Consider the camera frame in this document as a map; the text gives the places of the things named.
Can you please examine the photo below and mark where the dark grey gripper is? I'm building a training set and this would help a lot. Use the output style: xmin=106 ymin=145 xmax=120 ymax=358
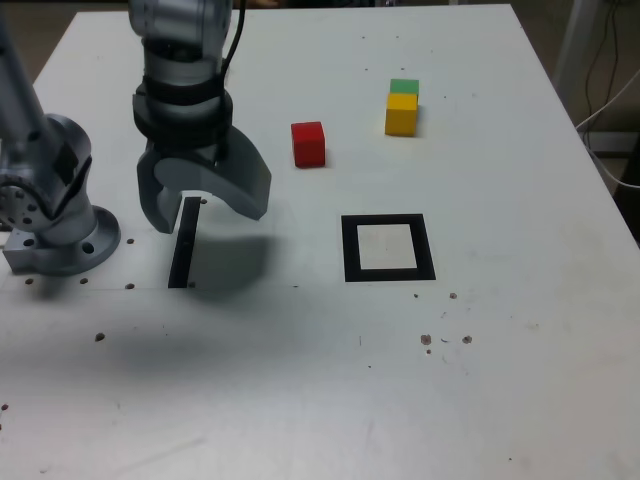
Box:
xmin=136 ymin=126 xmax=274 ymax=235

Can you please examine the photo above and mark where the red cube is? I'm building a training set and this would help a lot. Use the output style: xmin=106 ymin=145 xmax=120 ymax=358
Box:
xmin=290 ymin=121 xmax=327 ymax=169

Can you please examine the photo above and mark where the yellow cube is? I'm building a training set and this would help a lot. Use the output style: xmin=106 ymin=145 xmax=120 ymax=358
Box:
xmin=384 ymin=93 xmax=419 ymax=137

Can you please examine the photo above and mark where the green cube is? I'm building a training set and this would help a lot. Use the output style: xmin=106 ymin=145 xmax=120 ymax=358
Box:
xmin=389 ymin=78 xmax=421 ymax=108

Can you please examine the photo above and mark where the black tape square outline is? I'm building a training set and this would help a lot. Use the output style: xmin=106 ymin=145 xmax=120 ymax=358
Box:
xmin=340 ymin=213 xmax=437 ymax=283

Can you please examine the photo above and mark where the black tape strip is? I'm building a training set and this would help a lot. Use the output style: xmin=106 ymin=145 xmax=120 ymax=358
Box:
xmin=167 ymin=196 xmax=202 ymax=290

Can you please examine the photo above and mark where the white cable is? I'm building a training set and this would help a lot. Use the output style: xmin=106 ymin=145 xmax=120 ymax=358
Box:
xmin=575 ymin=67 xmax=640 ymax=190

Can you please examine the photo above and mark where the white metal post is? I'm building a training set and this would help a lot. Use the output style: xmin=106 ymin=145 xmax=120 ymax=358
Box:
xmin=552 ymin=0 xmax=609 ymax=119

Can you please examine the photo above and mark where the thin black cable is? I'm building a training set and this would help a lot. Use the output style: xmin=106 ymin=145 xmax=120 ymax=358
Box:
xmin=584 ymin=0 xmax=621 ymax=121

